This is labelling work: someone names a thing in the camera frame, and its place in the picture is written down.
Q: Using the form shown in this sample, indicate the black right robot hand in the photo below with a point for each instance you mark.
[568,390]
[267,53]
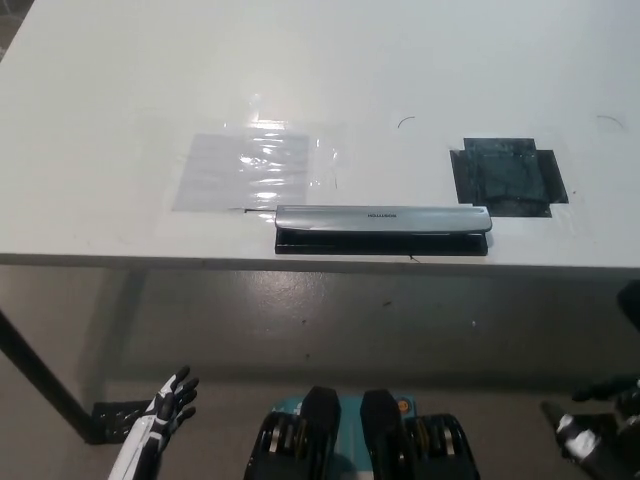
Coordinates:
[580,435]

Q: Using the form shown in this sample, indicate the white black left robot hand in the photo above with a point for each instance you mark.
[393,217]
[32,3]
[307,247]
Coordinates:
[150,430]

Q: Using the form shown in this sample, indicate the black teal robot torso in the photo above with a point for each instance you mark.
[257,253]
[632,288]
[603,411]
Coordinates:
[320,430]

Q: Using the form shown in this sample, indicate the black table foot plate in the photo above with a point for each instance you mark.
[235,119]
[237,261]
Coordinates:
[117,420]

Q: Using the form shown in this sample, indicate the black table leg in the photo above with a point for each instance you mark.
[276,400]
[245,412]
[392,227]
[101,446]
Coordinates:
[45,372]

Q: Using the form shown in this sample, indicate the clear plastic sheet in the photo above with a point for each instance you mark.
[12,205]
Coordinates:
[210,172]

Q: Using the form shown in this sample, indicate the black tape patch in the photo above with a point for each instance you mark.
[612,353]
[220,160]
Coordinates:
[505,177]

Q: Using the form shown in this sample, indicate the silver black hole punch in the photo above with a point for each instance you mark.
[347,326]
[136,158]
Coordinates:
[380,220]

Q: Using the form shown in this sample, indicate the clear plastic film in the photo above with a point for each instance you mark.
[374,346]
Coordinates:
[325,150]

